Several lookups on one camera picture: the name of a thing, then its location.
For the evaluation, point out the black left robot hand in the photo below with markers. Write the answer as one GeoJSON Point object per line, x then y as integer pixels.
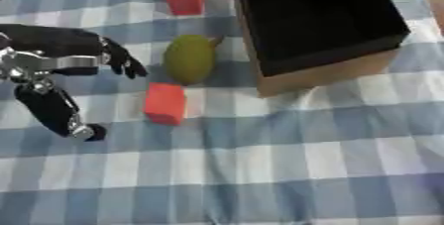
{"type": "Point", "coordinates": [55, 42]}

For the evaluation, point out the cardboard box with black inside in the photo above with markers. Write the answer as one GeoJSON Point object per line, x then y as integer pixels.
{"type": "Point", "coordinates": [315, 21]}

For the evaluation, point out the small red block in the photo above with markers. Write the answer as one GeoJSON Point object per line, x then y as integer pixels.
{"type": "Point", "coordinates": [165, 103]}

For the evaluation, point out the green toy mango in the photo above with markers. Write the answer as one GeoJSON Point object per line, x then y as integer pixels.
{"type": "Point", "coordinates": [189, 59]}

